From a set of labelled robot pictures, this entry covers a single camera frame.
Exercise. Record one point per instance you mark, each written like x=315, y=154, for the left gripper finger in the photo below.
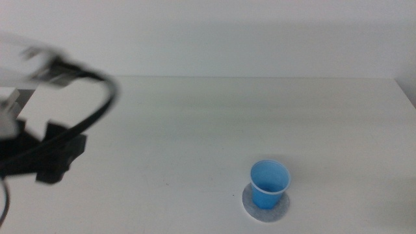
x=70, y=143
x=53, y=170

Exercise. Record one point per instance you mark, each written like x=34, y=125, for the round grey cup mat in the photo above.
x=266, y=216

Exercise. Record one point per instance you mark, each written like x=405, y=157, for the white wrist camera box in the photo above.
x=19, y=61

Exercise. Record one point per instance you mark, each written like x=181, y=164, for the blue plastic cup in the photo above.
x=269, y=175

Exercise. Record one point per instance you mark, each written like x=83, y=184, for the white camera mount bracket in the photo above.
x=32, y=107

